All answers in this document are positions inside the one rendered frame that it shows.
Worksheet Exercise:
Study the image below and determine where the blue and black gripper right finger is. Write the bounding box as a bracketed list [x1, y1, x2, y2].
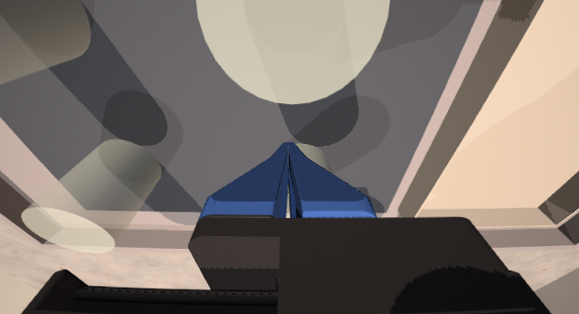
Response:
[289, 142, 377, 218]

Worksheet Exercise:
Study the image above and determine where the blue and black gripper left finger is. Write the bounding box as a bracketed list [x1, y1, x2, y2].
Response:
[198, 142, 289, 220]

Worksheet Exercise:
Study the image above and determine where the beige shallow tray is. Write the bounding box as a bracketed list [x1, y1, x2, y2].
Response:
[398, 0, 579, 228]

